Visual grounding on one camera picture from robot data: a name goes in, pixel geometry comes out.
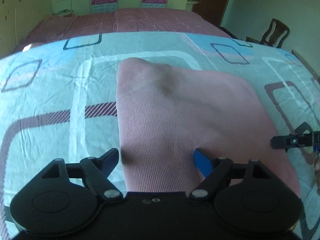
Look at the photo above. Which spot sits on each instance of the dark brown wooden door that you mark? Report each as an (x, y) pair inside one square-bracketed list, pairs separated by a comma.
[(213, 0)]

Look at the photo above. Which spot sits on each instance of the dark wooden chair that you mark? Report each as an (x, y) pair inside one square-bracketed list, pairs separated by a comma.
[(273, 33)]

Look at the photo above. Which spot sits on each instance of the pink shirt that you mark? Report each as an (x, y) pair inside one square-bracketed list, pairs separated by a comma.
[(187, 110)]

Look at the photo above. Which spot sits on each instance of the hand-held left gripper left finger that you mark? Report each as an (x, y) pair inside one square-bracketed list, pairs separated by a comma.
[(111, 158)]

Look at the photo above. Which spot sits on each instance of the pink striped bedsheet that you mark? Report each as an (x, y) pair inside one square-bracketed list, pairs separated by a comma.
[(137, 21)]

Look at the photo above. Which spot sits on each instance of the patterned light blue bedsheet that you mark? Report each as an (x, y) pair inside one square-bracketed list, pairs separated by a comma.
[(62, 85)]

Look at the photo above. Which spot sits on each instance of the stack of folded cloths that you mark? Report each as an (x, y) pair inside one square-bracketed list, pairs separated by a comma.
[(63, 12)]

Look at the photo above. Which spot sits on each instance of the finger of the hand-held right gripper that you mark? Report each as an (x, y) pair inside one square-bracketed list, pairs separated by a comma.
[(282, 142)]

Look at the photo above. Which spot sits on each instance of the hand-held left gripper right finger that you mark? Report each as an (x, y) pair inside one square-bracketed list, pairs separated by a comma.
[(202, 162)]

